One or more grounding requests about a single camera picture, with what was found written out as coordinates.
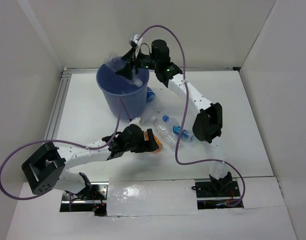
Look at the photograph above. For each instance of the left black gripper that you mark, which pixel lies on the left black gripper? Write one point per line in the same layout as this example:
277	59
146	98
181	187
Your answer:
150	145

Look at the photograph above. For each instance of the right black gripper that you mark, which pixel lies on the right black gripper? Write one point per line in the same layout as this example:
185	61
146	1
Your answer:
126	71

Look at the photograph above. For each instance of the orange juice bottle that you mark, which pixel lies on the orange juice bottle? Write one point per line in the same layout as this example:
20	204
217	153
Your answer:
160	145

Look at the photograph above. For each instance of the clear crushed bottle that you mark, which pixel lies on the clear crushed bottle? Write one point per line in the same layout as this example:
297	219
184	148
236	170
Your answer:
115	63

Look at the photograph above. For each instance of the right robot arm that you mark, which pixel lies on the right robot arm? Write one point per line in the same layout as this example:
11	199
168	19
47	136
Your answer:
208	123

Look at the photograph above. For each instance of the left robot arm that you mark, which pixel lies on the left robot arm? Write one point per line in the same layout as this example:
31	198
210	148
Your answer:
48	167

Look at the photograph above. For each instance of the blue plastic bin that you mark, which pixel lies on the blue plastic bin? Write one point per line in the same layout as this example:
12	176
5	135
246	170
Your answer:
115	89

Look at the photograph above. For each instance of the blue label bottle behind bin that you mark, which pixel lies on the blue label bottle behind bin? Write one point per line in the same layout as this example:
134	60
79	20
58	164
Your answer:
152	101

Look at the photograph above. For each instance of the clear bottle white cap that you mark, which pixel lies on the clear bottle white cap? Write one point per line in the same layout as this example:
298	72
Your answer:
164	132

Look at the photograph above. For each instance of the clear bottle blue cap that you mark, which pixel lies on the clear bottle blue cap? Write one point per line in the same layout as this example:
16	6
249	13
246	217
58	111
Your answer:
174	126

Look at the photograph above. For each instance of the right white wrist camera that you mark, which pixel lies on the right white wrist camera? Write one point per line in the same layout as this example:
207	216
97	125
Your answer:
135	42

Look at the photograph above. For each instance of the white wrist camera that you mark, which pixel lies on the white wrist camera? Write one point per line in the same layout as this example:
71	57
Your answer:
136	121
135	42

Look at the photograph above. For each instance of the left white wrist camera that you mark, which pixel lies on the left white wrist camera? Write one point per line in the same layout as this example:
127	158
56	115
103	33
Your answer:
136	121

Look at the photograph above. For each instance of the back aluminium rail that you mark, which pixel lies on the back aluminium rail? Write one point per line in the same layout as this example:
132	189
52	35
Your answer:
187	69

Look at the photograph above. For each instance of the left aluminium rail frame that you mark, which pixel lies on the left aluminium rail frame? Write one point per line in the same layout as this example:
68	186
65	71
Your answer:
58	106

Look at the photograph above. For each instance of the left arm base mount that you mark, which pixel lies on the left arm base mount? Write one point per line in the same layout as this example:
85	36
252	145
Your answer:
95	202

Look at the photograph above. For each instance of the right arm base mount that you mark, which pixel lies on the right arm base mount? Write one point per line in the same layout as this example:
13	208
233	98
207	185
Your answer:
216	193

